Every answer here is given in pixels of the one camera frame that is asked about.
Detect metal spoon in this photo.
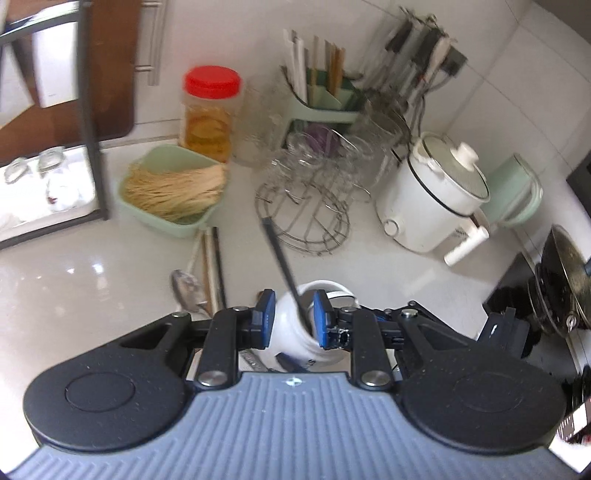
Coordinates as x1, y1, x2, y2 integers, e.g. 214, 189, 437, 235
170, 269, 214, 319

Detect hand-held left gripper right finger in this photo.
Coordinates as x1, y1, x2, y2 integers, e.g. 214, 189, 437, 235
312, 289, 481, 391

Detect brown wooden chopstick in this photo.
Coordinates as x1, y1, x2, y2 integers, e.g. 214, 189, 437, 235
199, 231, 216, 317

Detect white handled scissors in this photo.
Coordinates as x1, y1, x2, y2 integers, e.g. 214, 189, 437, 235
425, 36, 452, 83

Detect purple tinted glass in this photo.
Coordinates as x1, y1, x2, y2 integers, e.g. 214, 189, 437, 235
307, 124, 340, 151

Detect white ceramic mug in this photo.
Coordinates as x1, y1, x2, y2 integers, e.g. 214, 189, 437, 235
272, 279, 363, 366

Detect wooden cutting board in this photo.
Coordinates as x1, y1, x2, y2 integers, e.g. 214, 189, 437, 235
0, 0, 168, 158

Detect white plastic cutting board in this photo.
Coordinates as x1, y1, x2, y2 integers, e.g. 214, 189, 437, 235
31, 21, 82, 110

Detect dried noodles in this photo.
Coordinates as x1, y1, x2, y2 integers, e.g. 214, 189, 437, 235
124, 164, 229, 222

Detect wok with lid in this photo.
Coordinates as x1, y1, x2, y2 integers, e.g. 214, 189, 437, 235
531, 224, 591, 334

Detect bunch of chopsticks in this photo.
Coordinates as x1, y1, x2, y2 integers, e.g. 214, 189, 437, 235
281, 28, 347, 100

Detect red lid plastic jar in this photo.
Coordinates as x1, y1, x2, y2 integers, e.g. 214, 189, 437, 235
179, 66, 243, 162

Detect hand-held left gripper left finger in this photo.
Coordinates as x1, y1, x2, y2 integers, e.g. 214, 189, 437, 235
99, 289, 278, 391

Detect black stove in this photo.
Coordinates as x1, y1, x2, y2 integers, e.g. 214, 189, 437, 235
482, 256, 591, 370

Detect clear glass tumbler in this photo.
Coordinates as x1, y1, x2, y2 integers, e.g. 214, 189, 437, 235
38, 146, 90, 214
2, 156, 47, 222

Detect glass pitcher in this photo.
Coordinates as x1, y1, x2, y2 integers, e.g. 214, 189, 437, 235
362, 104, 414, 185

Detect black chopstick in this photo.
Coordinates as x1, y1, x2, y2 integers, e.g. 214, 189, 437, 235
261, 218, 311, 333
211, 226, 228, 309

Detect cluster of clear stemmed glasses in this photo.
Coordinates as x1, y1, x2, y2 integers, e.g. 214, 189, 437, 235
272, 108, 409, 185

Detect green plastic basket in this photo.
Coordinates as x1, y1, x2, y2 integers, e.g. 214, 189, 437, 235
115, 144, 232, 238

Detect white electric cooking pot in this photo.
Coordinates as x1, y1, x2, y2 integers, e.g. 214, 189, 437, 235
375, 131, 491, 266

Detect wire glass drying rack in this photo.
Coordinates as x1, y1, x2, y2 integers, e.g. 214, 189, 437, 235
255, 129, 370, 254

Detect hanging kitchen utensils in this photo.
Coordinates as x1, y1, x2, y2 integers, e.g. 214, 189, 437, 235
360, 7, 462, 108

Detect mint green kettle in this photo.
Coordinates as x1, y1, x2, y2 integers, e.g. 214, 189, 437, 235
482, 154, 544, 230

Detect tall clear glass jar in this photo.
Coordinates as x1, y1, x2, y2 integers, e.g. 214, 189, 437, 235
232, 78, 283, 168

